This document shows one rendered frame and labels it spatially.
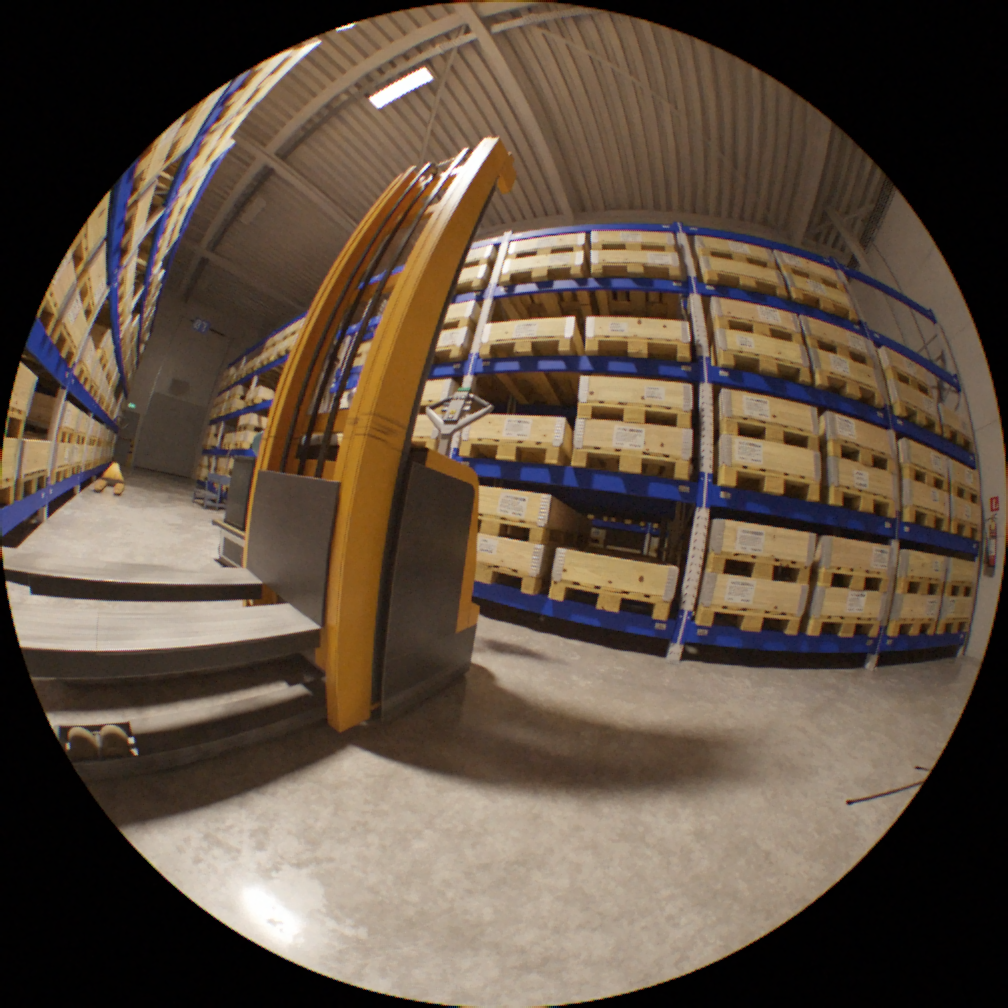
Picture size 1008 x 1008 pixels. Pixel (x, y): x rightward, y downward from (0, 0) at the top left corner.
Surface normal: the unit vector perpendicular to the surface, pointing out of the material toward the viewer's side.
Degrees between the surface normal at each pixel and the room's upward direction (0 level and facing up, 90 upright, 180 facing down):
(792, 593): 90
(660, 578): 90
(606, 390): 90
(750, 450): 90
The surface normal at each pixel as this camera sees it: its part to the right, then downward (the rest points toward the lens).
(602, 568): -0.38, -0.12
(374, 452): 0.91, 0.14
